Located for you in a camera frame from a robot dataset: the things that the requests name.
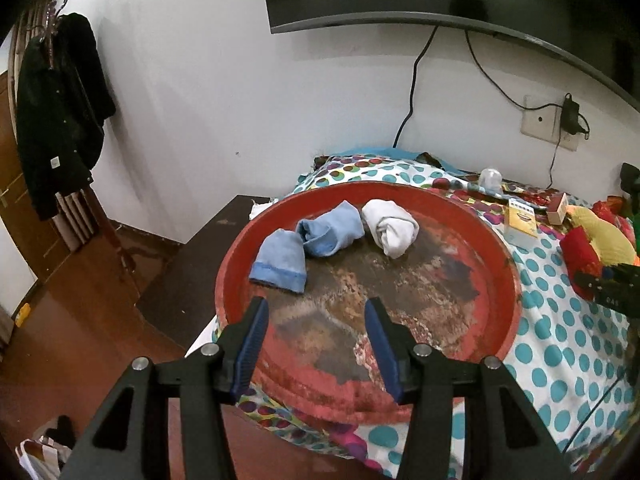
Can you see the brown wooden door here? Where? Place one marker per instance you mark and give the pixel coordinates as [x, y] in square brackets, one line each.
[12, 175]

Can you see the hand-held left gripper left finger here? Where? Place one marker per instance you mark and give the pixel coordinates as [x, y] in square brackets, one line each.
[252, 350]

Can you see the wooden coat rack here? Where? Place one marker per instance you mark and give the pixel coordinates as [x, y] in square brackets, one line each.
[107, 225]

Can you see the white wall socket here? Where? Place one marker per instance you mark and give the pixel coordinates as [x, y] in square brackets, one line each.
[542, 122]

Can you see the small brown box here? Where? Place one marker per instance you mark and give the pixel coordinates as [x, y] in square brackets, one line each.
[557, 207]

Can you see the black coat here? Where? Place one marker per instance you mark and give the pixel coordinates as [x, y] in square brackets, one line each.
[60, 115]

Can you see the yellow sock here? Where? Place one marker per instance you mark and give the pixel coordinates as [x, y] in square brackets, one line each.
[607, 240]

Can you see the red patterned foil packet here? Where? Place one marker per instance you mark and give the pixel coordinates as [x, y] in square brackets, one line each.
[525, 195]

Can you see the light blue sock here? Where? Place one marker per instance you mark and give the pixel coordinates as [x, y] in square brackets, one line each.
[280, 260]
[330, 230]

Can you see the white paper bag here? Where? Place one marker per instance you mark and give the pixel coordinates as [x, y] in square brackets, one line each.
[37, 452]

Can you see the clear crumpled plastic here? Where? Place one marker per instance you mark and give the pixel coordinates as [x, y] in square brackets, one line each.
[490, 179]

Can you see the blue cloth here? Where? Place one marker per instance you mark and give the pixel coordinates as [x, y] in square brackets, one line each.
[395, 152]

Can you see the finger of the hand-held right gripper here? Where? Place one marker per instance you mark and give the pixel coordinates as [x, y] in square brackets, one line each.
[590, 281]

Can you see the black power adapter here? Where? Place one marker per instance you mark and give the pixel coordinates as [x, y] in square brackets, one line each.
[571, 112]

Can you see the white rolled sock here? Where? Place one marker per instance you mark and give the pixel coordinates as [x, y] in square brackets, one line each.
[392, 227]

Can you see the polka dot bed sheet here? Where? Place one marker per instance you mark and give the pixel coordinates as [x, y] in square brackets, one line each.
[550, 340]

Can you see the small yellow floor object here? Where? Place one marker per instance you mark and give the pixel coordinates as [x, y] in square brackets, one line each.
[22, 315]

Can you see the dark wooden table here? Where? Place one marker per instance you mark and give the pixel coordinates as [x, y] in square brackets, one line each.
[185, 265]

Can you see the round red tray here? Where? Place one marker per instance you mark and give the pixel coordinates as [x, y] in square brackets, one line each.
[400, 270]

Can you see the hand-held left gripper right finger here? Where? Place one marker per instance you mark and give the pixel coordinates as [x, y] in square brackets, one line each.
[380, 345]

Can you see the yellow box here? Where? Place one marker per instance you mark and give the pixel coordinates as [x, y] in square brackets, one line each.
[520, 222]

